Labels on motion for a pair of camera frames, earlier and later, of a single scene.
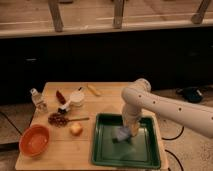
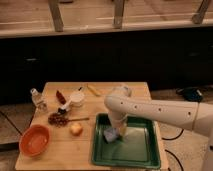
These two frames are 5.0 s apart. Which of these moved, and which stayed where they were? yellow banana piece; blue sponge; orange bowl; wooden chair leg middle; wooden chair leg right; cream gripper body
Moved: blue sponge; cream gripper body
Stayed: wooden chair leg right; wooden chair leg middle; orange bowl; yellow banana piece
